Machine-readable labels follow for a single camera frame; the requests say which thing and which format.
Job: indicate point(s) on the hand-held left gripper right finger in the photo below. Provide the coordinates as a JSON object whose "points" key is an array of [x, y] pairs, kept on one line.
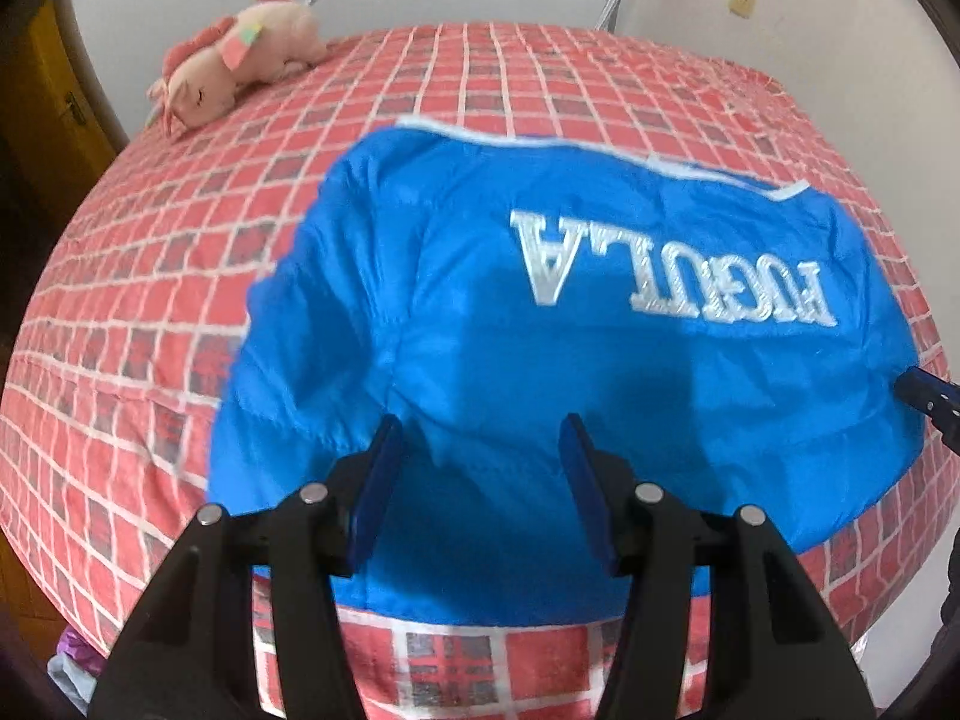
{"points": [[589, 495]]}

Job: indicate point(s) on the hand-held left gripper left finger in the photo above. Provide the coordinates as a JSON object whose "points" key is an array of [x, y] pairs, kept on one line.
{"points": [[375, 495]]}

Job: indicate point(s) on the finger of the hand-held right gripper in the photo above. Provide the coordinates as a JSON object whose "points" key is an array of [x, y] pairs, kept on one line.
{"points": [[926, 394]]}

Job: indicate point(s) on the blue puffer jacket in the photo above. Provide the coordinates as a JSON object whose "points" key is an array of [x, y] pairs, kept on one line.
{"points": [[487, 315]]}

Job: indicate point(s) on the bed with red checked sheet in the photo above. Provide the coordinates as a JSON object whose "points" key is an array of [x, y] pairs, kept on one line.
{"points": [[187, 255]]}

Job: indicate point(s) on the pink plush toy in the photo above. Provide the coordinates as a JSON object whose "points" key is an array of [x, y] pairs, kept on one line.
{"points": [[225, 64]]}

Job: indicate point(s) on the wooden door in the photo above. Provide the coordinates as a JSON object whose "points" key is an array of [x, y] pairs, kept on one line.
{"points": [[52, 90]]}

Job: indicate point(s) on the yellowed wall socket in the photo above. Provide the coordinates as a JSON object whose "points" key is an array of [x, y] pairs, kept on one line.
{"points": [[742, 3]]}

